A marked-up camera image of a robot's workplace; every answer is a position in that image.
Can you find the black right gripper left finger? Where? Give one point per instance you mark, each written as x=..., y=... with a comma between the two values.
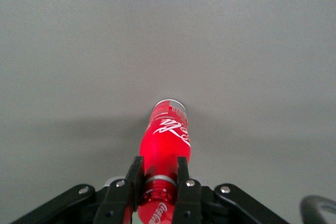
x=131, y=187

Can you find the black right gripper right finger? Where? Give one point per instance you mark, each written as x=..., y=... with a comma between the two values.
x=187, y=197

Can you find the red coke bottle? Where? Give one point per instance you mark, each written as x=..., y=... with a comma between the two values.
x=165, y=142

